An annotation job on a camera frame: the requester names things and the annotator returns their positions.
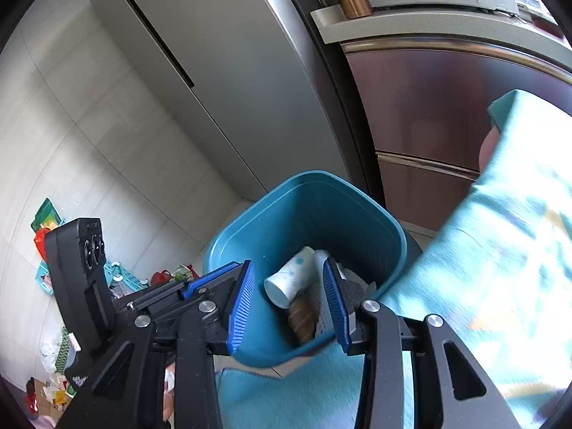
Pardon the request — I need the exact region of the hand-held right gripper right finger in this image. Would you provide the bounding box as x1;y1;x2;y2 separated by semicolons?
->
322;257;521;429

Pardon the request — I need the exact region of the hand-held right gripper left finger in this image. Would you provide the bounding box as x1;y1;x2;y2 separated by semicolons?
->
56;259;256;429

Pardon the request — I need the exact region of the orange brown wrapper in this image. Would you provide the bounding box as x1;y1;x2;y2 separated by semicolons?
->
288;292;322;345

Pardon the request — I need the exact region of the grey refrigerator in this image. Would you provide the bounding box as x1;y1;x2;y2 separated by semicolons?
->
87;0;358;197

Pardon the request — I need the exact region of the kitchen counter with brown cabinets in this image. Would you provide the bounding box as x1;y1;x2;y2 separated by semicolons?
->
310;6;572;233

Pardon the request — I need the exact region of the red paper packet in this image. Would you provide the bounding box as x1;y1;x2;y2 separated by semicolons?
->
33;228;50;261

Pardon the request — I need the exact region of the blue plastic trash bin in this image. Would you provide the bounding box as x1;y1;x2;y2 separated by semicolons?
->
203;170;408;369

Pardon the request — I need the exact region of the cardboard box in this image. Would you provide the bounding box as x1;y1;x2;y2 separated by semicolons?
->
27;378;68;412

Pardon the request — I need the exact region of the green plastic package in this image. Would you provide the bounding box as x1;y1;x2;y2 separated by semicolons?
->
30;197;65;233

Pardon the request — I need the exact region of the teal grey printed tablecloth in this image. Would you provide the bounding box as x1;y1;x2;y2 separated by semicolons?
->
214;89;572;429

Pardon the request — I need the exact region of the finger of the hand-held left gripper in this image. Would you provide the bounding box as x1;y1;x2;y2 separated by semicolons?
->
112;260;248;311
152;276;240;320

